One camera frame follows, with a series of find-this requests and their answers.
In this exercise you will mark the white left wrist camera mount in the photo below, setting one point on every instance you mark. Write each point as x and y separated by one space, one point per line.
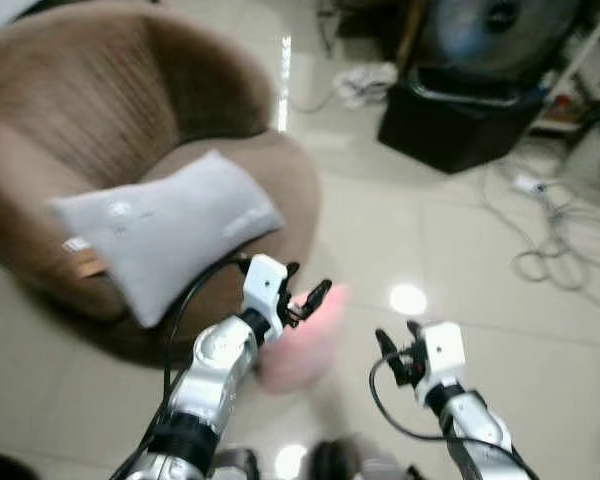
263 285

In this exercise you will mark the grey pillow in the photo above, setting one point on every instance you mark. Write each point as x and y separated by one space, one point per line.
170 230

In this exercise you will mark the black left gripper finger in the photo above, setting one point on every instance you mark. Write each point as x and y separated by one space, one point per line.
291 273
313 300

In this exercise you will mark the silver left robot leg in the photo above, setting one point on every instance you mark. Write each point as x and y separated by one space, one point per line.
235 465

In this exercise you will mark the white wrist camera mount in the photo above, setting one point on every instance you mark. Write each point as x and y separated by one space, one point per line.
263 285
445 352

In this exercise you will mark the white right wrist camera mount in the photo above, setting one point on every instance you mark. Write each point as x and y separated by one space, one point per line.
445 352

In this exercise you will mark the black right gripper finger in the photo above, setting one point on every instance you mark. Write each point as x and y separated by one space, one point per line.
415 333
388 347

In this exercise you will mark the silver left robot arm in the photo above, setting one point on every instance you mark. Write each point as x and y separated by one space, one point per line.
215 370

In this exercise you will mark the white power strip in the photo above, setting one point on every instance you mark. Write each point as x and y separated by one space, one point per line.
528 185

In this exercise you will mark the white crumpled cloth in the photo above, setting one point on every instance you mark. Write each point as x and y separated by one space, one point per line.
368 85

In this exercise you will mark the black box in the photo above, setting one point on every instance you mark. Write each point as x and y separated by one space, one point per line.
450 125

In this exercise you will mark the white metal rack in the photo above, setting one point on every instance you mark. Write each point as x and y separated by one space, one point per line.
585 50

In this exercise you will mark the silver robot leg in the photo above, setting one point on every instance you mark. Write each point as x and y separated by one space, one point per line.
350 462
235 465

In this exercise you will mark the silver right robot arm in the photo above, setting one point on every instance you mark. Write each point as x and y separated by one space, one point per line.
470 420

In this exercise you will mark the dark round fan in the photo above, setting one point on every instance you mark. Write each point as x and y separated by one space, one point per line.
500 30

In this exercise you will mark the silver right robot leg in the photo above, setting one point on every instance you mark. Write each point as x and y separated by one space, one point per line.
350 462

